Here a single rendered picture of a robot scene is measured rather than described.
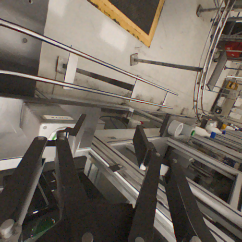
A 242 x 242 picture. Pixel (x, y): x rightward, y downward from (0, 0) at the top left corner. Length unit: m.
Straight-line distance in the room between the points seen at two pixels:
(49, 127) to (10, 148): 0.16
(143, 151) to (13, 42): 0.50
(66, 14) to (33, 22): 0.81
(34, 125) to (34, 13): 0.40
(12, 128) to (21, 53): 0.28
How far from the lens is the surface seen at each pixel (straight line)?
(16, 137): 0.39
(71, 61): 0.49
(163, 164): 0.17
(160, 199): 0.40
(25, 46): 0.58
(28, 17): 0.59
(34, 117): 0.29
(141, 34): 1.90
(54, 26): 1.34
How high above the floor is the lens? 1.25
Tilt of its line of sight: 39 degrees down
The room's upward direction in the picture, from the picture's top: 119 degrees clockwise
